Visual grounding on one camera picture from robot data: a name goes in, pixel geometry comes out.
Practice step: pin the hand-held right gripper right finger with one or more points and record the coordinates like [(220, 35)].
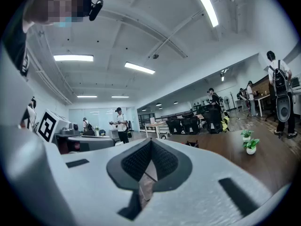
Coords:
[(200, 196)]

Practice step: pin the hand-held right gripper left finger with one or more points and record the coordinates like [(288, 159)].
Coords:
[(94, 185)]

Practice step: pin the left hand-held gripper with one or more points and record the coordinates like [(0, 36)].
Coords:
[(48, 126)]

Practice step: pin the black square pen holder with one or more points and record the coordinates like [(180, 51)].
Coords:
[(191, 145)]

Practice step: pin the rectangular ceiling light panel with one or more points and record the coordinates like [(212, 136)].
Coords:
[(140, 67), (87, 96), (120, 96), (207, 8), (73, 58)]

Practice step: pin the black metal railing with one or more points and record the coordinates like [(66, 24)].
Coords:
[(145, 120)]

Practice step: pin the beige box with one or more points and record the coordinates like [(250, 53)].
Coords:
[(152, 120)]

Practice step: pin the wooden desk with white legs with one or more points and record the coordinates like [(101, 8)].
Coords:
[(155, 124)]

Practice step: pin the small potted plant white pot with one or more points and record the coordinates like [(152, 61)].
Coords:
[(251, 149), (247, 138)]

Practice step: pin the black office chair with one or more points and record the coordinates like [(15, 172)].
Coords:
[(191, 125), (212, 121), (174, 125)]

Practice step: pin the yellow bag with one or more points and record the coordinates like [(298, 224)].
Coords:
[(225, 125)]

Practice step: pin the standing fan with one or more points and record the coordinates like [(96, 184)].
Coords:
[(227, 100)]

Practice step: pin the coat rack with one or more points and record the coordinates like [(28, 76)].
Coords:
[(232, 98)]

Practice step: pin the grey oval seat shell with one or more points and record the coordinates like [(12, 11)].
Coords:
[(283, 109)]

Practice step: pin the light blue face mask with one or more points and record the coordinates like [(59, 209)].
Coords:
[(64, 22)]

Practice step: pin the person's black t-shirt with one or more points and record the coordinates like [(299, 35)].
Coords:
[(14, 43)]

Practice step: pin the person's head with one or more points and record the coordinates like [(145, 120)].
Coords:
[(58, 3)]

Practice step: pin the black head-worn camera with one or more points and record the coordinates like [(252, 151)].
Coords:
[(96, 9)]

